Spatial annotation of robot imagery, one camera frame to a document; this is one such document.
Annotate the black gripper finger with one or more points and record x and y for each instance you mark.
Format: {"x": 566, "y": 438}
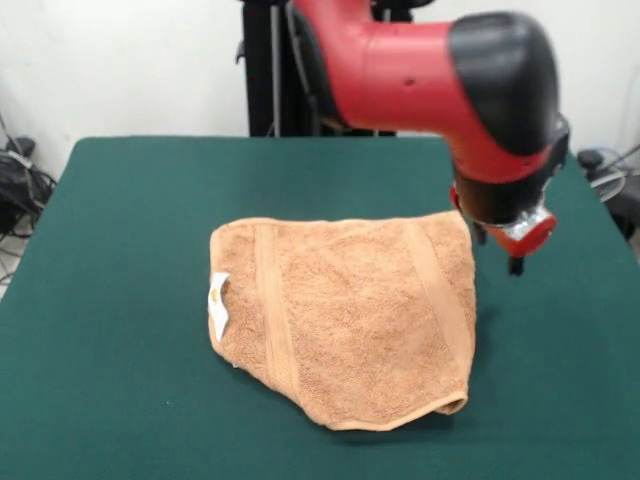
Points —
{"x": 481, "y": 234}
{"x": 516, "y": 265}

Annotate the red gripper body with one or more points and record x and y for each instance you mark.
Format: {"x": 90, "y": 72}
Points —
{"x": 535, "y": 239}

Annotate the tan terry towel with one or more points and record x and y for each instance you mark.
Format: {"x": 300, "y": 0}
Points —
{"x": 350, "y": 325}

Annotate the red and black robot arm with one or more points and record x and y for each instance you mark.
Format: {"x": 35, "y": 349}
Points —
{"x": 425, "y": 75}

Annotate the small black round device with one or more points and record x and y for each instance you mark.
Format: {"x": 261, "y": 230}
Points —
{"x": 589, "y": 159}

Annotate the black rounded floor object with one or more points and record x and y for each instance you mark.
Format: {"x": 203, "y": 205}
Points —
{"x": 627, "y": 205}

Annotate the dark green tablecloth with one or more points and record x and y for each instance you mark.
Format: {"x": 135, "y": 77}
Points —
{"x": 125, "y": 350}

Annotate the black bulky floor device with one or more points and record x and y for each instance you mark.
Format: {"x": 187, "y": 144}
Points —
{"x": 12, "y": 185}

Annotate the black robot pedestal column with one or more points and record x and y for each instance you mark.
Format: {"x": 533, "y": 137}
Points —
{"x": 265, "y": 75}

